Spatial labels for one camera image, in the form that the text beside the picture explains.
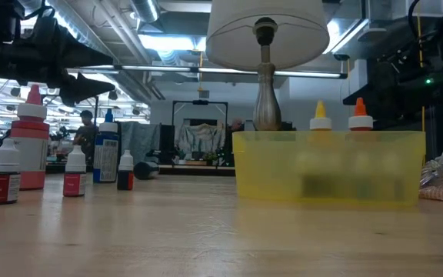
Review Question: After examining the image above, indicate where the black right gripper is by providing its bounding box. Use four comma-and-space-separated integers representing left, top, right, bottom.
342, 57, 443, 132

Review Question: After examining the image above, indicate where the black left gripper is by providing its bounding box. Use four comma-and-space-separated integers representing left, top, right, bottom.
17, 15, 117, 108

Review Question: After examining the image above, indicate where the orange tip food coloring bottle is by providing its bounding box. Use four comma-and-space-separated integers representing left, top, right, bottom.
348, 97, 375, 132

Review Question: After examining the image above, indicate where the yellow tip food coloring bottle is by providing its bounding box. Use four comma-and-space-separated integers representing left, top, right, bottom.
308, 100, 333, 132

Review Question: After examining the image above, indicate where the small white-capped dropper bottle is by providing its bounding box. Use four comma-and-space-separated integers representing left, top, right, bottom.
298, 152, 332, 199

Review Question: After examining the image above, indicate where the small pink label dropper bottle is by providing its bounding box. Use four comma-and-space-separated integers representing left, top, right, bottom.
62, 145, 88, 199

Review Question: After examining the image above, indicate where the small black red dropper bottle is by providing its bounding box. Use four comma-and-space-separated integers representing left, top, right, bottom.
116, 149, 135, 192

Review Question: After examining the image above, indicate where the small red label dropper bottle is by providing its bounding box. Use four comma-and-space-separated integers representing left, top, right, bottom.
0, 138, 22, 205

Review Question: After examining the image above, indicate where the blue food coloring bottle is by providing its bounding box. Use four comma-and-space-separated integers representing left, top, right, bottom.
92, 108, 120, 184

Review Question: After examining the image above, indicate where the pink food coloring bottle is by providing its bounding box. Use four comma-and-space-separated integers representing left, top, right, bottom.
8, 84, 51, 192

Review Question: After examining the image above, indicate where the person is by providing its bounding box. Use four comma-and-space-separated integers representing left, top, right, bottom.
73, 109, 99, 162
227, 118, 245, 134

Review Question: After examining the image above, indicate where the long ceiling light strip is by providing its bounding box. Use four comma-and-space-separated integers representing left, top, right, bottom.
67, 64, 348, 80

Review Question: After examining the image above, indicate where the grey draped cloth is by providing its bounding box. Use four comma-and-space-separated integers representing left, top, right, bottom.
120, 121, 161, 165

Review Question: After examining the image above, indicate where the yellow translucent plastic bin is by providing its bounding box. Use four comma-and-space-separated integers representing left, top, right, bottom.
231, 129, 427, 207

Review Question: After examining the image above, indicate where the silver lamp with white shade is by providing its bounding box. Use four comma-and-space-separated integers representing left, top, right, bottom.
205, 0, 331, 132

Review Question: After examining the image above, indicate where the light draped cloth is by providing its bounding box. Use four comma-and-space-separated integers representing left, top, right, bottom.
175, 122, 226, 155

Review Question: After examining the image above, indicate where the silver ventilation duct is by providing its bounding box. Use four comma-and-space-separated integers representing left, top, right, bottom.
128, 0, 161, 24

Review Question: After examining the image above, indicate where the clear lamp power cord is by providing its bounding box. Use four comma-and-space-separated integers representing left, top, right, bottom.
419, 145, 443, 189

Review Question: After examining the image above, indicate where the black background rig frame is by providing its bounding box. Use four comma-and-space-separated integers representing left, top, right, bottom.
172, 99, 229, 134

